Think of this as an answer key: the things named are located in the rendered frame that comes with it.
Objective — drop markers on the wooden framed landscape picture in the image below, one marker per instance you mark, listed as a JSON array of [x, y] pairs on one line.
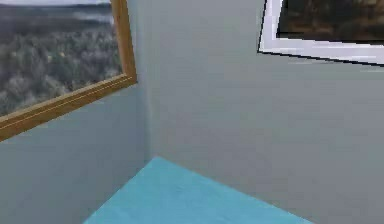
[[56, 56]]

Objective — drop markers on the white framed dark picture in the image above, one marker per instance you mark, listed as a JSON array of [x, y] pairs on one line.
[[320, 26]]

